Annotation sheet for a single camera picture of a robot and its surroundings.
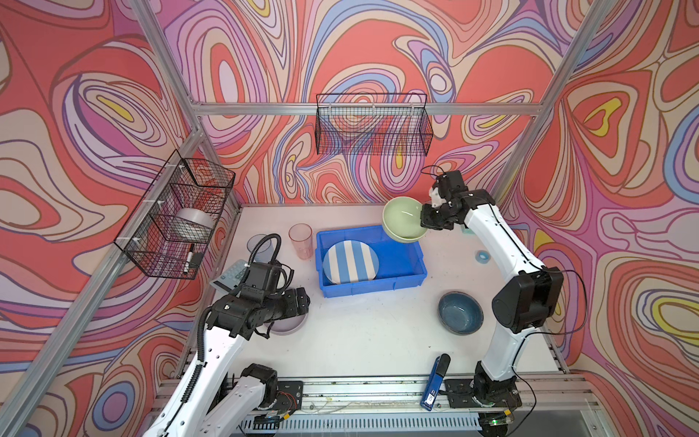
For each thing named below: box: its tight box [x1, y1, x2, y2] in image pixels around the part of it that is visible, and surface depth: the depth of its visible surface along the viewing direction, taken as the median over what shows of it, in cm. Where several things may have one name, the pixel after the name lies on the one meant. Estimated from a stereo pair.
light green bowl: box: [381, 196, 428, 244], surface depth 87 cm
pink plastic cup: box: [287, 223, 315, 261], surface depth 97 cm
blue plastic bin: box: [314, 224, 428, 298], surface depth 95 cm
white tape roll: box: [169, 207, 216, 243], surface depth 73 cm
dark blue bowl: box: [437, 291, 485, 336], surface depth 88 cm
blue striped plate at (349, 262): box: [322, 240, 380, 285], surface depth 98 cm
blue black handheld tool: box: [419, 353, 451, 412], surface depth 75 cm
